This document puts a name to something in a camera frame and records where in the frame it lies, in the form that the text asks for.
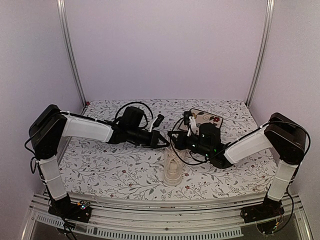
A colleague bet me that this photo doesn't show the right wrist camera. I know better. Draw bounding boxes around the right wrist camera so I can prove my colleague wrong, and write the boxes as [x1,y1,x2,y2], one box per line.
[183,110,197,137]

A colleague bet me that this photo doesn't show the white shoelace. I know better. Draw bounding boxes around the white shoelace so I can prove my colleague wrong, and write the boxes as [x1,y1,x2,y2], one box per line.
[166,147,186,176]

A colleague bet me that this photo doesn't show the square floral ceramic plate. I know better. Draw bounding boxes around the square floral ceramic plate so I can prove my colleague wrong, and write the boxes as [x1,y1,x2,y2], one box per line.
[190,108,224,132]

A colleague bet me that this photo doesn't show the left aluminium frame post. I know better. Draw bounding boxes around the left aluminium frame post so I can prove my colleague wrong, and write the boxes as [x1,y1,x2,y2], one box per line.
[56,0,87,107]

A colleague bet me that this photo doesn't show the cream lace sneaker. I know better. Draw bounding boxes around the cream lace sneaker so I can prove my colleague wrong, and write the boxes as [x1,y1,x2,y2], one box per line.
[163,146,186,187]

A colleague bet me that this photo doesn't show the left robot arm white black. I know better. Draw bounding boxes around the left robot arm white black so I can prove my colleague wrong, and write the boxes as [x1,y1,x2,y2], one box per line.
[25,101,170,217]

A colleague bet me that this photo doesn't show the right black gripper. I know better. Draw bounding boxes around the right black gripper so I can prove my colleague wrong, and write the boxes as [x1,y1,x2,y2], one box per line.
[168,130,213,159]

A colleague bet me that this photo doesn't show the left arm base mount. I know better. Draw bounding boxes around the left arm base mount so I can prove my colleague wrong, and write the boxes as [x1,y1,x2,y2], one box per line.
[48,195,92,223]

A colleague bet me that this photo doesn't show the aluminium front rail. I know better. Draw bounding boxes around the aluminium front rail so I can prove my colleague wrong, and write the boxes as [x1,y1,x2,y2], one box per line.
[24,194,313,240]

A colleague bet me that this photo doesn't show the aluminium frame post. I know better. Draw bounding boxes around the aluminium frame post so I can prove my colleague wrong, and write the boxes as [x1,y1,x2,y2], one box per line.
[56,0,87,107]
[245,0,275,108]

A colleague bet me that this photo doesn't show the right aluminium frame post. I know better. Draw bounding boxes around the right aluminium frame post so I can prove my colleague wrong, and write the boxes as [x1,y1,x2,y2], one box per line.
[245,0,275,108]

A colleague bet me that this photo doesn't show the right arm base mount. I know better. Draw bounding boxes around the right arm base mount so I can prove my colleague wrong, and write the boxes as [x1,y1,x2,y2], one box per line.
[240,197,285,223]

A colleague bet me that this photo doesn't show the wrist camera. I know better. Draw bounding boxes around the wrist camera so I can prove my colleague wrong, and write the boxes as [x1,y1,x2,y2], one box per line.
[183,110,197,137]
[147,114,165,133]

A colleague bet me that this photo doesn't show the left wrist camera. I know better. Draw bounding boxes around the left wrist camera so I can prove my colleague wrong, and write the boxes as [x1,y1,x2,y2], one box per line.
[147,114,165,133]

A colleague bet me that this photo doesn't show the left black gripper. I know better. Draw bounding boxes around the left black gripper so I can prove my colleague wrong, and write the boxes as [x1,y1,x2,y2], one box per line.
[128,126,171,149]

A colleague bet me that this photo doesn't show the floral patterned table mat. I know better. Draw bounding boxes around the floral patterned table mat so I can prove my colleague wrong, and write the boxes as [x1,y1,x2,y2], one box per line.
[47,98,286,202]

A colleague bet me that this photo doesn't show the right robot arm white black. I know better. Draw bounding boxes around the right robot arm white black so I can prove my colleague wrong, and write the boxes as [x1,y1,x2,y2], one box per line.
[167,111,311,218]

